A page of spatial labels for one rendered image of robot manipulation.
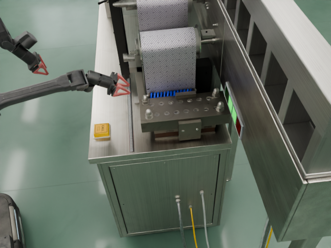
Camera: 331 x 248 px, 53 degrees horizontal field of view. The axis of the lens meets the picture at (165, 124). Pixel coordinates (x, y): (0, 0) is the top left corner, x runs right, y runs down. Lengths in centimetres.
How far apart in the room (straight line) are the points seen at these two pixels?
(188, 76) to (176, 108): 17
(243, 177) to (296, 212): 166
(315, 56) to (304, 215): 40
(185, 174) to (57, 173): 130
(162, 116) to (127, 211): 68
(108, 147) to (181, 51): 55
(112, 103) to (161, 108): 35
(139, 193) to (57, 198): 94
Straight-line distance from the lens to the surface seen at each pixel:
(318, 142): 72
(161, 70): 152
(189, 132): 150
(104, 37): 231
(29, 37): 173
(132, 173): 164
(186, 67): 153
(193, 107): 151
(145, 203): 187
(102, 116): 171
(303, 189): 82
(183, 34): 147
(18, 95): 148
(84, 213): 246
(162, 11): 164
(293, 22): 88
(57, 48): 407
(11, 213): 235
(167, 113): 149
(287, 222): 95
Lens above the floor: 207
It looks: 46 degrees down
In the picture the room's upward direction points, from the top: 4 degrees counter-clockwise
